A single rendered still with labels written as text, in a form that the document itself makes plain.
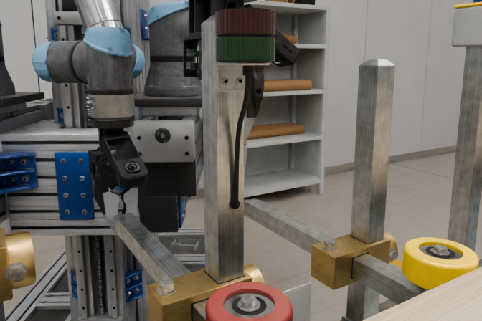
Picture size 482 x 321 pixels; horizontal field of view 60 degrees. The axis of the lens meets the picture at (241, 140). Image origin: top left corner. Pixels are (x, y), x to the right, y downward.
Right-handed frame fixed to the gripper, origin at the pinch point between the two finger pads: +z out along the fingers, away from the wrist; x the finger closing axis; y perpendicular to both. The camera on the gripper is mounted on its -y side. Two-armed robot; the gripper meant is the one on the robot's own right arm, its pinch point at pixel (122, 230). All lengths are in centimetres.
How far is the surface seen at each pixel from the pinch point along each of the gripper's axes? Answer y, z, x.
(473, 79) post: -30, -27, -53
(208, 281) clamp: -31.1, -4.3, -1.4
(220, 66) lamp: -32.5, -29.2, -2.6
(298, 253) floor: 109, 83, -132
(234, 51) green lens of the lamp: -36.9, -30.7, -1.6
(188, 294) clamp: -32.3, -4.3, 1.7
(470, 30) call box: -30, -35, -52
